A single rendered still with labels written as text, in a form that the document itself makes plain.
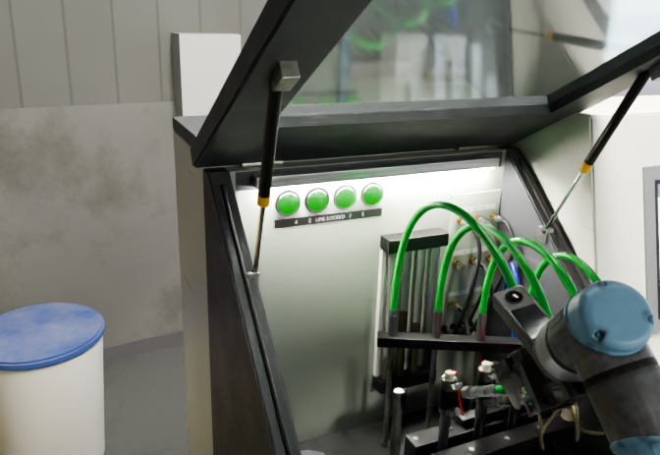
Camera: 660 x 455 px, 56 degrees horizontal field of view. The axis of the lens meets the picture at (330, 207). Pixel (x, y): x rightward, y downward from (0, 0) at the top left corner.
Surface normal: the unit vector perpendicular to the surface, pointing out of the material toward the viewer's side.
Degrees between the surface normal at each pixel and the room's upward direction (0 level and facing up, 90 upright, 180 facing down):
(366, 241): 90
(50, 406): 94
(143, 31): 90
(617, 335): 44
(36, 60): 90
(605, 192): 76
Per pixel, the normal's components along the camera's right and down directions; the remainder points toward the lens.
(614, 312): 0.00, -0.46
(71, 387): 0.76, 0.28
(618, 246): 0.40, 0.05
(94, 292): 0.49, 0.28
